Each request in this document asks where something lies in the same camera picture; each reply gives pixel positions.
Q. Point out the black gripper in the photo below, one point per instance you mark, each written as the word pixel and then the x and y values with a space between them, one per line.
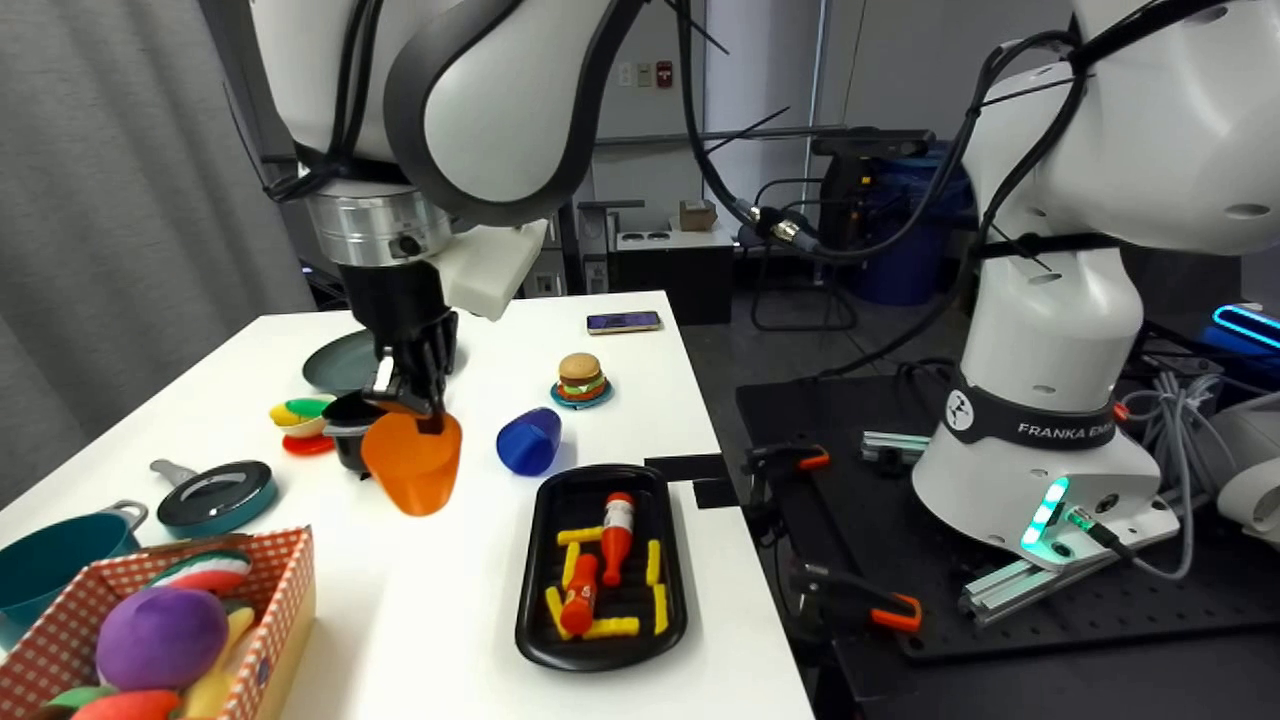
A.
pixel 400 315

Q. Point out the orange plastic cup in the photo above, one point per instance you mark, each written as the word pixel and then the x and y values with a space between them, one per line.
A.
pixel 418 465

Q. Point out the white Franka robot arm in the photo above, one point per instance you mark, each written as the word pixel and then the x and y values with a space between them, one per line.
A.
pixel 520 93

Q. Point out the blue plastic cup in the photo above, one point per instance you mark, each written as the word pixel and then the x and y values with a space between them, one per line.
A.
pixel 531 443

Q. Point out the black plastic tray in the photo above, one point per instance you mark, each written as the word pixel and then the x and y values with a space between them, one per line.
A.
pixel 665 495

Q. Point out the large grey-green plate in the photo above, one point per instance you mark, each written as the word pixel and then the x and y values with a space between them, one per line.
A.
pixel 337 363

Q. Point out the black toy pot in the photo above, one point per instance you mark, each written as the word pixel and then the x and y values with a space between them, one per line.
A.
pixel 347 426

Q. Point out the green toy food piece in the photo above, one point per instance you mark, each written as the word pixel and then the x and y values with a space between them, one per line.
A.
pixel 309 404

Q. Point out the yellow toy food piece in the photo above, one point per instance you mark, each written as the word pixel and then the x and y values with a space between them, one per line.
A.
pixel 285 419

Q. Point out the toy burger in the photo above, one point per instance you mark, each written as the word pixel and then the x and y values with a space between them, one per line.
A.
pixel 581 372

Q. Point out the small teal saucer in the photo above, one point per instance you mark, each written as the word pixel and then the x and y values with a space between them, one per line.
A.
pixel 581 403

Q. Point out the teal toy frying pan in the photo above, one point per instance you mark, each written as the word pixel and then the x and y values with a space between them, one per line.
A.
pixel 217 502

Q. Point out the yellow toy fry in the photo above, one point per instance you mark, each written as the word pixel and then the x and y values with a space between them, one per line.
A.
pixel 654 561
pixel 572 561
pixel 577 535
pixel 616 624
pixel 663 609
pixel 552 612

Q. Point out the black smartphone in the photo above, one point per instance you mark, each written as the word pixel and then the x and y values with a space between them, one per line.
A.
pixel 626 320

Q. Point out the red checkered cardboard box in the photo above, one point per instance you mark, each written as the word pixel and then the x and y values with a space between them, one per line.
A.
pixel 273 612

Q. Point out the red and white plush toy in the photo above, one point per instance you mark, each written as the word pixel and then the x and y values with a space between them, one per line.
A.
pixel 212 580

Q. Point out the black low cabinet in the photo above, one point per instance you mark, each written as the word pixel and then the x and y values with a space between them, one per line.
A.
pixel 673 281

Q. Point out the small cardboard box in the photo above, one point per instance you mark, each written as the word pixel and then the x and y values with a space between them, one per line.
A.
pixel 698 215

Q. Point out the grey curtain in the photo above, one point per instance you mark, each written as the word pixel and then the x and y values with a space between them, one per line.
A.
pixel 123 201

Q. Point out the yellow plush toy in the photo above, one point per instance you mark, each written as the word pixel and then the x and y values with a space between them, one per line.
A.
pixel 223 675

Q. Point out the purple plush ball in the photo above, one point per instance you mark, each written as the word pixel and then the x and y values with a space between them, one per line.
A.
pixel 162 639

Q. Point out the teal toy pot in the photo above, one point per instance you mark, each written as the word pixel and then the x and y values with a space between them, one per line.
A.
pixel 53 561

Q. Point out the black office chair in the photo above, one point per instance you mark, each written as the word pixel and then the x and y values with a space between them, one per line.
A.
pixel 794 281

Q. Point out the orange-red plush toy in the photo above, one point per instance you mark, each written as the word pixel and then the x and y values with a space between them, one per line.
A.
pixel 126 707

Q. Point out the green plush toy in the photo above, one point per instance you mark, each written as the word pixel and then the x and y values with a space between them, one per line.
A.
pixel 73 696

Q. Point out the black perforated breadboard base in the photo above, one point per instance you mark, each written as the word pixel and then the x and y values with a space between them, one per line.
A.
pixel 864 535

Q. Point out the black machine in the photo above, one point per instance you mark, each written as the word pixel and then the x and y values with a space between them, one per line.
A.
pixel 864 184

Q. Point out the blue plastic barrel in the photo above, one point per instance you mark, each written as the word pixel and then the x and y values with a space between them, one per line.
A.
pixel 922 263

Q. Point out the blue plastic case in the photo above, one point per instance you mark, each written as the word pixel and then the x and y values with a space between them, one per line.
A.
pixel 1246 341

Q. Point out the white grey device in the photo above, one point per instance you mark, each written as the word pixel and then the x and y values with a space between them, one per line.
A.
pixel 1255 465

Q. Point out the red wall sign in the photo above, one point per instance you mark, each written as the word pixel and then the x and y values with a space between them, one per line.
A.
pixel 663 75

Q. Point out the short aluminium profile rail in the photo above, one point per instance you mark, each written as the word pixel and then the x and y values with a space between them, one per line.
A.
pixel 890 447

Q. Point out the long aluminium profile rail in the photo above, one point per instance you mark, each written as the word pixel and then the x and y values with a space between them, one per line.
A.
pixel 1024 580

